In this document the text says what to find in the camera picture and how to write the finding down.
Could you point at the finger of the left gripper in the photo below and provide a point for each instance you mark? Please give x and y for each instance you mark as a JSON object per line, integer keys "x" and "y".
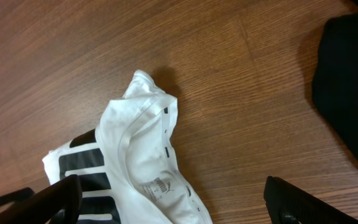
{"x": 17, "y": 196}

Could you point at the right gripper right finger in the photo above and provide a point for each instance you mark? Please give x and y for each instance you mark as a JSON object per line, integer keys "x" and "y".
{"x": 287, "y": 203}

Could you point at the white t-shirt black print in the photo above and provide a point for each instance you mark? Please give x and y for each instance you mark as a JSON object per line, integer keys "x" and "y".
{"x": 127, "y": 166}

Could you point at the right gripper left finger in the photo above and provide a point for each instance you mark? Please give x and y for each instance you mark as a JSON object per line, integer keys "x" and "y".
{"x": 63, "y": 196}

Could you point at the black trousers right side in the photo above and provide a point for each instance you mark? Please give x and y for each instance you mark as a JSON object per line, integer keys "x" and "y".
{"x": 335, "y": 82}

